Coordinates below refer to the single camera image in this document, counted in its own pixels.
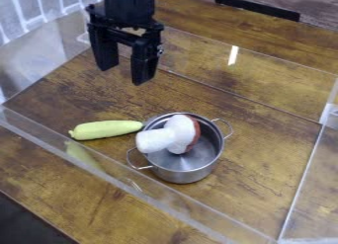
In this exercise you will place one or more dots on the white and brown toy mushroom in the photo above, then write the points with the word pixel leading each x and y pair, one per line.
pixel 177 137

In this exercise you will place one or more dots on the white mesh curtain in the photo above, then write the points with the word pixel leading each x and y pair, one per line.
pixel 25 15

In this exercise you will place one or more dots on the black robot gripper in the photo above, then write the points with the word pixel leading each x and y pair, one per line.
pixel 126 21

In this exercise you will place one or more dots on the silver metal pot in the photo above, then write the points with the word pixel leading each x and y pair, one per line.
pixel 192 166

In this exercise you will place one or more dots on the yellow-green toy corn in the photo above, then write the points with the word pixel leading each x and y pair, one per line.
pixel 95 130

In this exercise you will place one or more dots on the clear acrylic enclosure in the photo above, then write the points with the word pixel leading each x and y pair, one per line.
pixel 258 74

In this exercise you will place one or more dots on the black bar in background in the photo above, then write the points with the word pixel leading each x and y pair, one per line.
pixel 262 9

